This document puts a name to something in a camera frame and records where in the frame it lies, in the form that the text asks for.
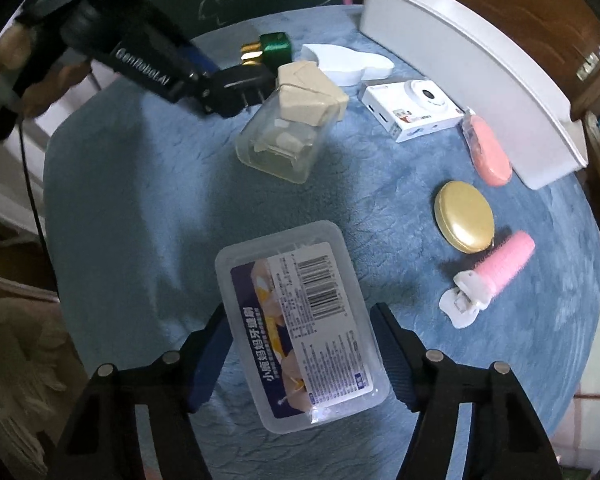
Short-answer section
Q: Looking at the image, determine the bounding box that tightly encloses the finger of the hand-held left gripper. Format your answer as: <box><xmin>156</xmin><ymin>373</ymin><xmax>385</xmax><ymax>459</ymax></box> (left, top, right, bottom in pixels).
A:
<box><xmin>181</xmin><ymin>45</ymin><xmax>222</xmax><ymax>76</ymax></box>
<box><xmin>174</xmin><ymin>71</ymin><xmax>230</xmax><ymax>118</ymax></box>

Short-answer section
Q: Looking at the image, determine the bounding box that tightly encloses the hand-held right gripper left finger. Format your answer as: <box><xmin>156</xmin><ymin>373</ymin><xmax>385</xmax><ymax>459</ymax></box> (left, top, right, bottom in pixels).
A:
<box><xmin>47</xmin><ymin>302</ymin><xmax>233</xmax><ymax>480</ymax></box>

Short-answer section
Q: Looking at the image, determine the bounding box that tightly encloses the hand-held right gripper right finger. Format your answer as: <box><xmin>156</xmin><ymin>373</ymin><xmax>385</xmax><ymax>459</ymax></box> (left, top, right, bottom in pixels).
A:
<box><xmin>369</xmin><ymin>302</ymin><xmax>563</xmax><ymax>480</ymax></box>

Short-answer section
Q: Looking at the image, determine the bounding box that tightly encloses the black plug adapter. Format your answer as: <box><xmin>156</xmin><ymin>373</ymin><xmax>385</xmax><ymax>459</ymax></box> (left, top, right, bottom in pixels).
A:
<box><xmin>207</xmin><ymin>62</ymin><xmax>276</xmax><ymax>120</ymax></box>

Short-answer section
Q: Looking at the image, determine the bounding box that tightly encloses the clear floss pick box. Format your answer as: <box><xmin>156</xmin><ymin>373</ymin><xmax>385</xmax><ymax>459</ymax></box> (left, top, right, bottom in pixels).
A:
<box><xmin>215</xmin><ymin>220</ymin><xmax>391</xmax><ymax>435</ymax></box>

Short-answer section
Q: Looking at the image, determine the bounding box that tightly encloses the children's digital camera box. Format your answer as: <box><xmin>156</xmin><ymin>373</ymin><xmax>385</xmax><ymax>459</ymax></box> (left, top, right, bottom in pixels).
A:
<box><xmin>362</xmin><ymin>79</ymin><xmax>465</xmax><ymax>144</ymax></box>

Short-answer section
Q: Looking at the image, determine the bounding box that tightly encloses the pink brush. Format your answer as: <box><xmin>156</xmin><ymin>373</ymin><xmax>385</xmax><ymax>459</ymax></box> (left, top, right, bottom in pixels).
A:
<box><xmin>461</xmin><ymin>107</ymin><xmax>514</xmax><ymax>188</ymax></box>

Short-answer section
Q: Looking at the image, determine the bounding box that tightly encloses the white storage bin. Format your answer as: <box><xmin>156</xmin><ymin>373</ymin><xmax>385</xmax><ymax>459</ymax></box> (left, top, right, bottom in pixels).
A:
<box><xmin>360</xmin><ymin>0</ymin><xmax>591</xmax><ymax>191</ymax></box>

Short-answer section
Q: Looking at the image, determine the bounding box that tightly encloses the person's left hand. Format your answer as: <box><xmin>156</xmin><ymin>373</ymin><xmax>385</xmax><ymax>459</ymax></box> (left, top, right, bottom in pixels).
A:
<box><xmin>0</xmin><ymin>22</ymin><xmax>91</xmax><ymax>118</ymax></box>

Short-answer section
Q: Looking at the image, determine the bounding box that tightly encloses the green plug adapter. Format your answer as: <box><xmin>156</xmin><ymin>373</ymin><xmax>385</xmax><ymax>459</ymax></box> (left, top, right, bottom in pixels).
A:
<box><xmin>240</xmin><ymin>31</ymin><xmax>293</xmax><ymax>67</ymax></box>

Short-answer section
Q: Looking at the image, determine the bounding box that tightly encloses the clear jar of beige blocks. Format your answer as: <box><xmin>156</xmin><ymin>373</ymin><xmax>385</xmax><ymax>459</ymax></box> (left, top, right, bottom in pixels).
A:
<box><xmin>235</xmin><ymin>60</ymin><xmax>350</xmax><ymax>184</ymax></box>

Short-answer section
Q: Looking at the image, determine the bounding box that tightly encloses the blue blanket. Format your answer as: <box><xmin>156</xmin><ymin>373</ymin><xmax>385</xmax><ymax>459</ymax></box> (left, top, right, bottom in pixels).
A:
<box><xmin>42</xmin><ymin>4</ymin><xmax>600</xmax><ymax>480</ymax></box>

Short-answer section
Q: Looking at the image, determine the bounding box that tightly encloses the white packet in bin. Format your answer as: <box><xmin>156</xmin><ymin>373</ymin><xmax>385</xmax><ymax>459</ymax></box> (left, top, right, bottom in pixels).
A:
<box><xmin>300</xmin><ymin>43</ymin><xmax>395</xmax><ymax>87</ymax></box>

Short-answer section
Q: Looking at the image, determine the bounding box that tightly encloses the gold oval compact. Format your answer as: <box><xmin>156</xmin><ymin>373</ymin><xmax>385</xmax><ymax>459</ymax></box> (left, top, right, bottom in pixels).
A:
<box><xmin>434</xmin><ymin>181</ymin><xmax>494</xmax><ymax>254</ymax></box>

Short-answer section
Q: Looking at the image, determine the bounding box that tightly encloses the beige tasselled cloth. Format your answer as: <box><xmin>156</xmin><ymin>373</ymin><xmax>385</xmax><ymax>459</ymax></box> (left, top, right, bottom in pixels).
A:
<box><xmin>0</xmin><ymin>285</ymin><xmax>88</xmax><ymax>476</ymax></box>

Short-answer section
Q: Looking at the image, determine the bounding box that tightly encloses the black cable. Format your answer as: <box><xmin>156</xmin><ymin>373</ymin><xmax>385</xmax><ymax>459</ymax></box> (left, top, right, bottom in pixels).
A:
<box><xmin>15</xmin><ymin>115</ymin><xmax>48</xmax><ymax>261</ymax></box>

